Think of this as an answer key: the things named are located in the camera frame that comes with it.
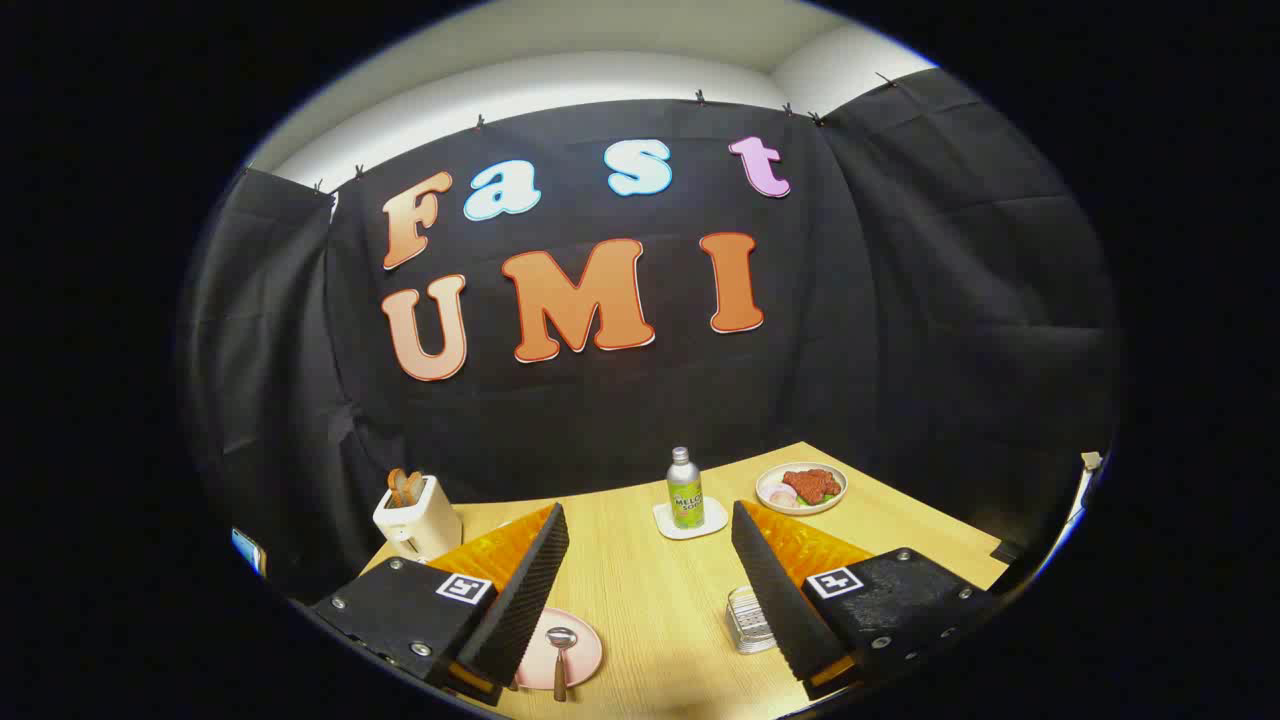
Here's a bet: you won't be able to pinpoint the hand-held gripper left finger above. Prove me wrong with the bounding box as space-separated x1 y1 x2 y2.
308 503 571 707

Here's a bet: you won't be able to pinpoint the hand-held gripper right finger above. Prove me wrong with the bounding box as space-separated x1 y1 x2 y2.
730 500 1003 703

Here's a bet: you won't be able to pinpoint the wooden handled metal spoon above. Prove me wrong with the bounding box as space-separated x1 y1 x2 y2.
545 627 579 703

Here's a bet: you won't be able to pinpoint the pink plate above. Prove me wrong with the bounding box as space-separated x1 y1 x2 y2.
515 607 604 691

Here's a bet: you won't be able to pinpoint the white square coaster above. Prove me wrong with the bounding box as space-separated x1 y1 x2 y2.
652 497 729 541

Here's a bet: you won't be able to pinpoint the small white plate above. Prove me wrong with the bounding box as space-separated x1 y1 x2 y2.
755 462 849 516

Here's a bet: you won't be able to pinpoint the red meat pieces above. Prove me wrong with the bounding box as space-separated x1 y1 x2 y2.
782 468 843 504

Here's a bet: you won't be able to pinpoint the white toaster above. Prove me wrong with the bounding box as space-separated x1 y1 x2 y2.
372 475 464 563

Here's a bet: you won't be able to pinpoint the green soda bottle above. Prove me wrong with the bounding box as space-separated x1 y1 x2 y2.
666 447 705 531

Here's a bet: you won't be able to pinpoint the black backdrop cloth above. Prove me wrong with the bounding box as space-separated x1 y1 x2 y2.
180 68 1121 606

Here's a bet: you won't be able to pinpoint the metal wire rack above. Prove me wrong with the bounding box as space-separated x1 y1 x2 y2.
725 586 779 655

